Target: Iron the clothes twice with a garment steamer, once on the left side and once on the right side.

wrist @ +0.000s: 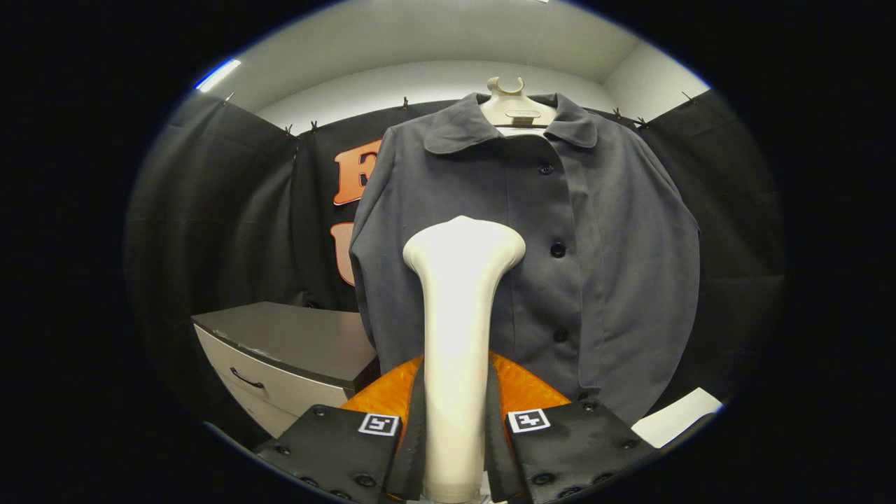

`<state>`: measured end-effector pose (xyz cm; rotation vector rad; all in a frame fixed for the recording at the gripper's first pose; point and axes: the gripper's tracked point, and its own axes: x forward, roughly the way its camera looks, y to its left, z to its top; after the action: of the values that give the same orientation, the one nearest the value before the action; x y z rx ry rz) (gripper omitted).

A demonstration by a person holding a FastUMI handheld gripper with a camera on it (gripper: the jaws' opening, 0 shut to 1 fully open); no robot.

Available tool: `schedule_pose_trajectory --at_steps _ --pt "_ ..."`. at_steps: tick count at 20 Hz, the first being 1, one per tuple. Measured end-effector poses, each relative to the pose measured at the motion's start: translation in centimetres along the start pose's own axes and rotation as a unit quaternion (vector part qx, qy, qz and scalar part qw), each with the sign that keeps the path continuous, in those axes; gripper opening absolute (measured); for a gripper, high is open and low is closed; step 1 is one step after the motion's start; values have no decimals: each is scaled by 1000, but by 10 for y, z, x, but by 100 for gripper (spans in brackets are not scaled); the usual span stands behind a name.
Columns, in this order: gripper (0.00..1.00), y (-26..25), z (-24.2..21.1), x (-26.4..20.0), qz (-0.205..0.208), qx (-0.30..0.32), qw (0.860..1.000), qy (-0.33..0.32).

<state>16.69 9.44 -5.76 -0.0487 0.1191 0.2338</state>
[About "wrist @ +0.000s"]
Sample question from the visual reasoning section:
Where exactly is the narrow ceiling light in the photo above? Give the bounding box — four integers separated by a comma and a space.
195, 59, 242, 93

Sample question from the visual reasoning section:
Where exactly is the grey button-up shirt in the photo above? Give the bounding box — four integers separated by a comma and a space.
349, 93, 701, 426

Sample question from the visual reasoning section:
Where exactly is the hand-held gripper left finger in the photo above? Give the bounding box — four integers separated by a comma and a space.
253, 355, 428, 504

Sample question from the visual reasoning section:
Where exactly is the black backdrop cloth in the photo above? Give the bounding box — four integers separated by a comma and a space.
125, 90, 786, 449

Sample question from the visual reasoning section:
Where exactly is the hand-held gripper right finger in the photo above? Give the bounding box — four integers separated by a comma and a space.
486, 352, 659, 504

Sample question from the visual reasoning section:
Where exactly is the white side table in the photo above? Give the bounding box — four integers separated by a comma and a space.
630, 387, 725, 449

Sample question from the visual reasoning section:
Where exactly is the beige clothes hanger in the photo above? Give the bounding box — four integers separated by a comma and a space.
479, 76, 559, 138

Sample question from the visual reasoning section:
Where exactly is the white garment steamer head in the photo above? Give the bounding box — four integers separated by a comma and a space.
402, 216, 526, 504

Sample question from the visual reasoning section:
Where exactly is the grey drawer cabinet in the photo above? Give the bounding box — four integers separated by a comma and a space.
191, 302, 381, 439

